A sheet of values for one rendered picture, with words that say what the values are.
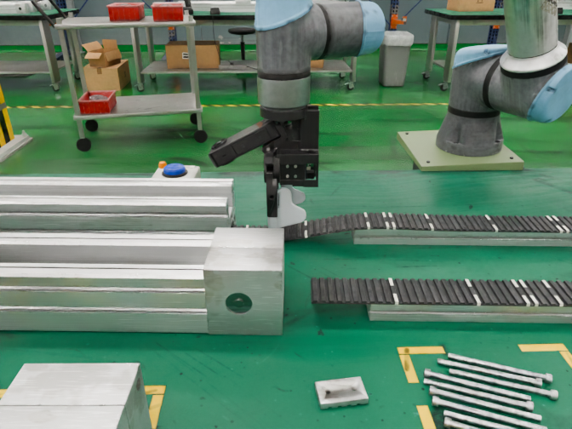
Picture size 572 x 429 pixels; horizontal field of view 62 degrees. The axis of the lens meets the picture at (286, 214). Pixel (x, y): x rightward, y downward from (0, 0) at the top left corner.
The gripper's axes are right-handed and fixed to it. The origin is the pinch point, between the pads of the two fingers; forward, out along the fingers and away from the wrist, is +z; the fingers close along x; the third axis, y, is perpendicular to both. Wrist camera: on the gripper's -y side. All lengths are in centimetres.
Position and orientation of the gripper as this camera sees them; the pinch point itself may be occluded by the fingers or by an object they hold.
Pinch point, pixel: (272, 226)
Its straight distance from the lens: 78.4
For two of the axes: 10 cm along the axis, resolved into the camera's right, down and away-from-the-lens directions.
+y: 10.0, 0.0, -0.2
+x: 0.2, -4.6, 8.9
